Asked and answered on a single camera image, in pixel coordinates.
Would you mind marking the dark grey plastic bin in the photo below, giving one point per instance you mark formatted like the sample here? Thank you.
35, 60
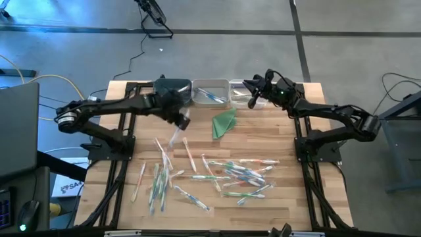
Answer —
171, 84

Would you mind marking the black computer mouse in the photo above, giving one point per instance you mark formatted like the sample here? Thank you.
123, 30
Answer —
29, 214

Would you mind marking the clear plastic bin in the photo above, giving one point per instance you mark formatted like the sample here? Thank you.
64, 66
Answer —
235, 103

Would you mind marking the orange toothbrush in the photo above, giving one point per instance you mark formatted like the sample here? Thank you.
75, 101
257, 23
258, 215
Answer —
189, 154
234, 183
162, 153
260, 161
266, 168
138, 181
169, 164
184, 89
210, 172

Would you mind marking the grey steel table frame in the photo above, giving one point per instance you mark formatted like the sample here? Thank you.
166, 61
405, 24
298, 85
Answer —
396, 154

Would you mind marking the backlit black keyboard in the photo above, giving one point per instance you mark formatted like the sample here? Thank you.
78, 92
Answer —
6, 210

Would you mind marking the black diagonal strut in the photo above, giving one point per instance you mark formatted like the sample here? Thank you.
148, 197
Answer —
62, 166

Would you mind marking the green cloth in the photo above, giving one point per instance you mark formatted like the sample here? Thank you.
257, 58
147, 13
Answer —
223, 123

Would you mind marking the white printed cardboard box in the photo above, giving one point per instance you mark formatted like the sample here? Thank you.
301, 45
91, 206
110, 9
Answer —
67, 189

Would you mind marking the light grey plastic bin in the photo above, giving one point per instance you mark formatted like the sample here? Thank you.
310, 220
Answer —
210, 85

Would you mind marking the yellow object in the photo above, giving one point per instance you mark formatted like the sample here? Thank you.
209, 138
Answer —
55, 210

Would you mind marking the white power adapter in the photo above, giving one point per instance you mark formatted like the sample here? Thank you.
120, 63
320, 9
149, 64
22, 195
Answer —
92, 98

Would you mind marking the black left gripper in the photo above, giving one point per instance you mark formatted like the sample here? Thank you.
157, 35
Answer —
166, 105

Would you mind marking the grey computer monitor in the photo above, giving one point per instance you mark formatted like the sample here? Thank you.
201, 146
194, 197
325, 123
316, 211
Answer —
18, 131

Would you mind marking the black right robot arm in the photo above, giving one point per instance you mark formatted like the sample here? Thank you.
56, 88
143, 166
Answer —
329, 110

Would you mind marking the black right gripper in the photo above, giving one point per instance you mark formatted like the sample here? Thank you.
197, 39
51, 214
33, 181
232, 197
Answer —
281, 93

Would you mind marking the black flat bar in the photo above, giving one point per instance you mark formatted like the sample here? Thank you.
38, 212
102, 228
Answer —
18, 73

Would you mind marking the dark side desk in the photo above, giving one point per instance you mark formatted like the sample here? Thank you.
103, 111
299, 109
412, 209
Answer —
36, 184

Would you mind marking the white metal bracket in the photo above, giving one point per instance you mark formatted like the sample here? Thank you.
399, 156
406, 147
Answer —
123, 234
309, 234

